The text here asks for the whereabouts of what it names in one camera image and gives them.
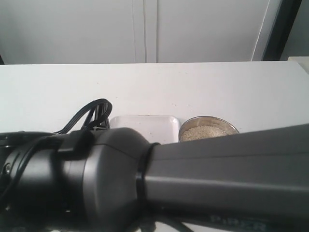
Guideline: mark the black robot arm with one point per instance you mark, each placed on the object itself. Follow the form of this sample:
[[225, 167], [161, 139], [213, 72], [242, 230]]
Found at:
[[116, 181]]

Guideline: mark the steel bowl of grains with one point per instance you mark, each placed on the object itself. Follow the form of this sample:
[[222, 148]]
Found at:
[[203, 127]]

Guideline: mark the white plastic tray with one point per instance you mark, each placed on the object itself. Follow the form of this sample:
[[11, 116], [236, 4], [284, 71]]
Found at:
[[161, 129]]

